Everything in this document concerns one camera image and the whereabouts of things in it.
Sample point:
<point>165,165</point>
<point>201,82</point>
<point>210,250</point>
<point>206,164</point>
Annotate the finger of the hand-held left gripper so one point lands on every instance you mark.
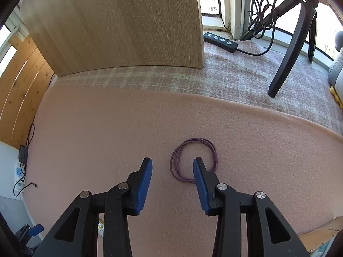
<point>36,229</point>

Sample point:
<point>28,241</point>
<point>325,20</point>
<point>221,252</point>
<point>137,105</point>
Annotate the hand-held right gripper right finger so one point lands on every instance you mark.
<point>199,187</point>

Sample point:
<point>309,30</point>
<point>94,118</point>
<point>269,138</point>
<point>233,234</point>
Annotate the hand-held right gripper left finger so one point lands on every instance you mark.
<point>144,184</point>

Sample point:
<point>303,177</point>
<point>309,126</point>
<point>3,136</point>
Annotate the cardboard box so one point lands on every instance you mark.
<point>319,235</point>

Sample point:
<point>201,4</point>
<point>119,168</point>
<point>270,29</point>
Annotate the white power strip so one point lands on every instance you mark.
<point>18,172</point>

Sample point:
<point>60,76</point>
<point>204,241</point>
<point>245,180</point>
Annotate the black power adapter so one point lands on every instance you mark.
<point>23,154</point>

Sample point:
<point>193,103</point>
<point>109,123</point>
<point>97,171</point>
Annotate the plaid cloth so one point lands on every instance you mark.
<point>241,77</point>

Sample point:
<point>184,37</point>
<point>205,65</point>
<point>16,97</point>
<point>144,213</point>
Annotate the pine slat panel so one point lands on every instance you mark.
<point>21,99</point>

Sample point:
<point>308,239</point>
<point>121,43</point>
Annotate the black inline remote control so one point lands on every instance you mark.
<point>219,41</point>

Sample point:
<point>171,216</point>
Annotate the light wood board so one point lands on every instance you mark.
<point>112,24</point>

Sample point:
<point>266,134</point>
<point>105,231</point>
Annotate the large penguin plush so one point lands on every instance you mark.
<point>337,73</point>

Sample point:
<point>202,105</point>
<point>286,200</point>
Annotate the white window frame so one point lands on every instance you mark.
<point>237,5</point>

